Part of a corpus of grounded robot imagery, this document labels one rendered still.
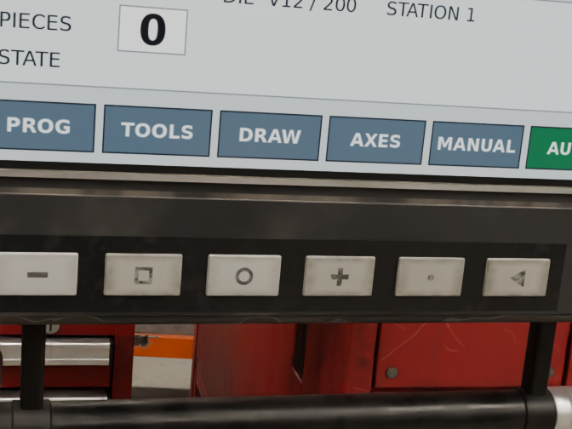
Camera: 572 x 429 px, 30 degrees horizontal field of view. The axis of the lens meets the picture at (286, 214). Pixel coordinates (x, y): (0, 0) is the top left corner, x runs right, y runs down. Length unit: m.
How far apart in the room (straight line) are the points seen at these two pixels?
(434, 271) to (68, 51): 0.22
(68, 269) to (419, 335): 0.52
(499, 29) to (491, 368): 0.52
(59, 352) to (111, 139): 0.81
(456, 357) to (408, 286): 0.45
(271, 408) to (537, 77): 0.23
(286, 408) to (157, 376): 3.19
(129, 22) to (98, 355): 0.84
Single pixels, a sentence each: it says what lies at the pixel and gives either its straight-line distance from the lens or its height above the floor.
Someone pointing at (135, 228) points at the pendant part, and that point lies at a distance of 0.52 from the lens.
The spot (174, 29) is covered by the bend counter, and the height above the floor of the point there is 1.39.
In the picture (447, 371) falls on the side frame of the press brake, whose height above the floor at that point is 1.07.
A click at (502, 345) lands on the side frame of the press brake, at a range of 1.02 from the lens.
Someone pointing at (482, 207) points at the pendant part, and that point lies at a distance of 0.57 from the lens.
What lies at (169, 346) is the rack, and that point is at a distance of 3.14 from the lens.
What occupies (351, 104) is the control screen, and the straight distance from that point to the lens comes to 0.53.
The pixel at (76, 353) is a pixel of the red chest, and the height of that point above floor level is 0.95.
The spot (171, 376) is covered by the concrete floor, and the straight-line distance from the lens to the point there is 3.78.
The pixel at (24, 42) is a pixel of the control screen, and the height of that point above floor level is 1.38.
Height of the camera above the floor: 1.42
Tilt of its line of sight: 13 degrees down
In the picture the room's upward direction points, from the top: 5 degrees clockwise
